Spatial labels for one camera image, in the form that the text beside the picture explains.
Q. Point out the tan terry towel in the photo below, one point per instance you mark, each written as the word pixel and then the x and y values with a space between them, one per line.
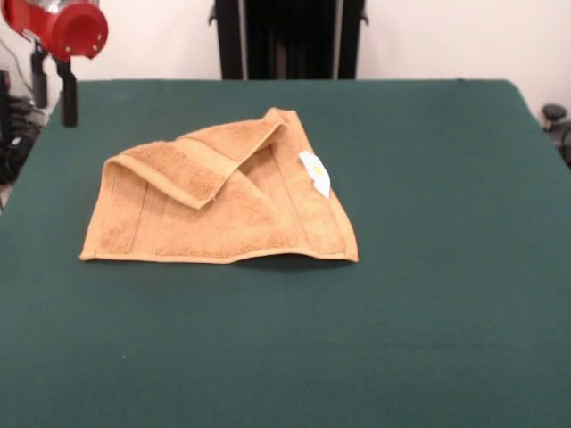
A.
pixel 214 214

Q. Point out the black equipment pile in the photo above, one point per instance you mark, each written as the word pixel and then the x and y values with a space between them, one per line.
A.
pixel 18 134

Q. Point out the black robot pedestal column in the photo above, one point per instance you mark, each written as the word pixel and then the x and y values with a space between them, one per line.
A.
pixel 290 40

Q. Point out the dark green table cloth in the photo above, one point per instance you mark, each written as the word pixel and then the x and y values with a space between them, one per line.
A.
pixel 401 312

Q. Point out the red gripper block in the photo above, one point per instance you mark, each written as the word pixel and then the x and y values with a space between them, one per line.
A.
pixel 71 33

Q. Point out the dark stand base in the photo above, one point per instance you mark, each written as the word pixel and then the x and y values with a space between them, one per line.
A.
pixel 557 129

